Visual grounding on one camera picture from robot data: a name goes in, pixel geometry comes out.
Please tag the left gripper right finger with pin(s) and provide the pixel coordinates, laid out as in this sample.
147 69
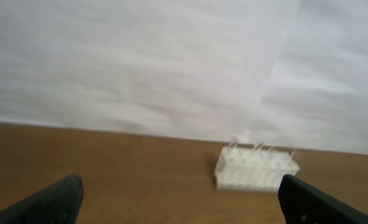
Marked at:
308 208

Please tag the white test tube rack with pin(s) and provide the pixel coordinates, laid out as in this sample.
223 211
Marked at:
249 172

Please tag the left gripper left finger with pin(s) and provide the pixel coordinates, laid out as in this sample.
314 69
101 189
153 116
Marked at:
50 205

